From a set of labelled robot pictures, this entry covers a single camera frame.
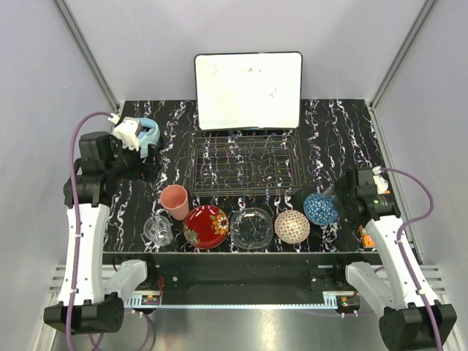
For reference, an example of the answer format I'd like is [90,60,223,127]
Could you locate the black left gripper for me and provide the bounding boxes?
[106,135,161,181]

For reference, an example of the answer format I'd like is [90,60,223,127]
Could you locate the blue patterned bowl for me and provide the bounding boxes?
[303,193,339,226]

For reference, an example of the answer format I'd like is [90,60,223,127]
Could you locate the brown patterned bowl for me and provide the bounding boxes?
[274,210,310,244]

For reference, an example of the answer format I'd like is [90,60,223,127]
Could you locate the pink plastic cup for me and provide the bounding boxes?
[159,184,189,221]

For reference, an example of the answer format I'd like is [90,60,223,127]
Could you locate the clear plastic glass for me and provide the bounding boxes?
[143,215,173,246]

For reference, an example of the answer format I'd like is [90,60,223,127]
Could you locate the clear glass plate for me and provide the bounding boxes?
[229,208,273,250]

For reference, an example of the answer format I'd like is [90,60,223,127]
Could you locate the red floral plate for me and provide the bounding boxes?
[183,205,230,249]

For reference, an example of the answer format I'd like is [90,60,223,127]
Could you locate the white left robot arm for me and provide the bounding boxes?
[43,132,158,335]

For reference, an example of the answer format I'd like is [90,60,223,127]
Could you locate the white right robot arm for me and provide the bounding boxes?
[322,167,457,350]

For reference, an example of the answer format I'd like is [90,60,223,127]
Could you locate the light blue headphones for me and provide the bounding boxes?
[138,118,160,159]

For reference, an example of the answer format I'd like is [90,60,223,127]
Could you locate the orange treehouse book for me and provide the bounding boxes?
[358,225,376,249]

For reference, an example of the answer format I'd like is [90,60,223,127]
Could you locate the white dry-erase board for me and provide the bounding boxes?
[194,51,303,130]

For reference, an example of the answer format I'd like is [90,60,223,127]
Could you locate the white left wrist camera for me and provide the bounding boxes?
[112,117,143,151]

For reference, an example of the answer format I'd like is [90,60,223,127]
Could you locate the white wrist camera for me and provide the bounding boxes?
[112,117,143,151]
[371,166,389,195]

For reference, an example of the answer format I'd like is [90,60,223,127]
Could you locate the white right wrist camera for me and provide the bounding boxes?
[371,166,389,195]

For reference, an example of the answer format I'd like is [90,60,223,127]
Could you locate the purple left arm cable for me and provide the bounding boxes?
[58,111,154,351]

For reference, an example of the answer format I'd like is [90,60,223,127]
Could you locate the wire dish rack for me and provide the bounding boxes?
[186,129,305,197]

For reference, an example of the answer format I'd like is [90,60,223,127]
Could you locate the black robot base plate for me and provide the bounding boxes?
[103,252,381,308]

